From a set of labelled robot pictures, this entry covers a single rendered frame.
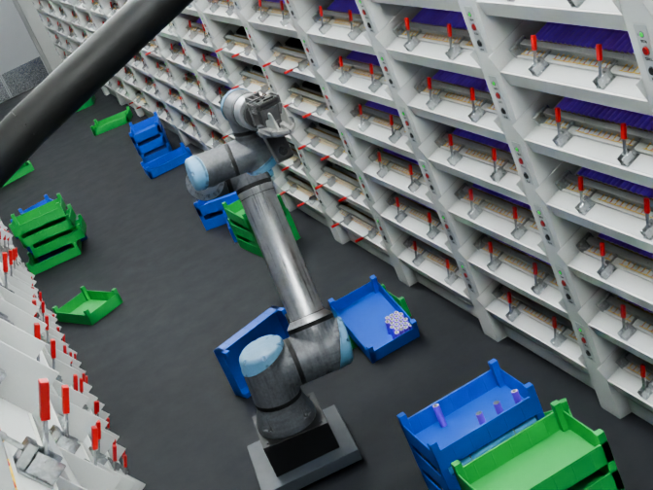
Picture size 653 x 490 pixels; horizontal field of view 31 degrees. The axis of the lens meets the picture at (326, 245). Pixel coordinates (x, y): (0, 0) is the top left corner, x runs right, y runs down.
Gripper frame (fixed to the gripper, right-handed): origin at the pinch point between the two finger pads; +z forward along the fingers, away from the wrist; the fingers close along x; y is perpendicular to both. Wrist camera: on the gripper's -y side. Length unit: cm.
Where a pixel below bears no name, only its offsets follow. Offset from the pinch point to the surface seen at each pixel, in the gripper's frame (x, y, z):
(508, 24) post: 61, 3, 3
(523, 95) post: 60, -16, 4
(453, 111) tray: 60, -26, -38
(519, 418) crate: 22, -82, 27
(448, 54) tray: 57, -6, -25
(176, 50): 78, -50, -412
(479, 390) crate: 22, -82, 7
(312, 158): 68, -77, -205
